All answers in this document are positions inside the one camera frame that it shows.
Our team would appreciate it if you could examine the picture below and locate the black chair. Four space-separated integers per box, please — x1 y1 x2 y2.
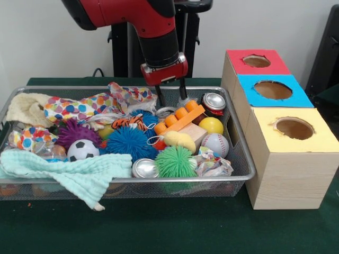
305 4 339 92

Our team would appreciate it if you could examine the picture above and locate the shallow clear mesh bin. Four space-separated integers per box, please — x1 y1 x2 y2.
0 85 257 201

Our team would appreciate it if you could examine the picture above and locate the polka dot cloth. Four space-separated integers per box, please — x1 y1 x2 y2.
43 81 158 124

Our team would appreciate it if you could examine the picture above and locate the orange toy brick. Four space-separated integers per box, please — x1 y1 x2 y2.
154 99 207 135

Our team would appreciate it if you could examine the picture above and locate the mint green cloth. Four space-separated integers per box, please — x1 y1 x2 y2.
0 150 133 212

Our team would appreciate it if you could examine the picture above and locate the black and white soccer ball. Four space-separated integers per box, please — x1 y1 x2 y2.
67 139 101 162

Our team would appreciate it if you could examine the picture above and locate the white baseball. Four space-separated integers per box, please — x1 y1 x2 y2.
201 133 230 158

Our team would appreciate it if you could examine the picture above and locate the cream knitted cloth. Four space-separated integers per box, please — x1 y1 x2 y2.
5 92 54 129

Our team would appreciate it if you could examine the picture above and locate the silver can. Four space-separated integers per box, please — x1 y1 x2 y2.
156 106 176 119

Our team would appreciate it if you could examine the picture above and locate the purple spiky ball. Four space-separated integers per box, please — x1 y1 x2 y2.
55 118 103 150

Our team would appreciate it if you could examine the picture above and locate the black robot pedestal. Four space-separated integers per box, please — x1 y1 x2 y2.
107 0 214 78

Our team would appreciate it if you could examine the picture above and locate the blue spiky ball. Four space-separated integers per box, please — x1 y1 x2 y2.
105 126 157 161

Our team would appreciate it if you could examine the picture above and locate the dark green side tablecloth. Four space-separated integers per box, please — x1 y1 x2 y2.
315 85 339 107

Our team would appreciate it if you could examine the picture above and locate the yellow ball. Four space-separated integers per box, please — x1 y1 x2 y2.
198 116 225 135

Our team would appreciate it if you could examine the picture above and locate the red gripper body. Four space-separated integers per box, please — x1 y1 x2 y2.
140 58 189 87

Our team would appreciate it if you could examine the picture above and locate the wooden box with three holes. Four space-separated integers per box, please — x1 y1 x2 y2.
220 49 339 211

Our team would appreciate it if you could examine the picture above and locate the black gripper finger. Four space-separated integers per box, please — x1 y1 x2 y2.
155 84 166 107
177 78 189 101

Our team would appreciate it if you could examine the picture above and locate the green spiky ball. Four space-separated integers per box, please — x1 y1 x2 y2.
154 145 199 178

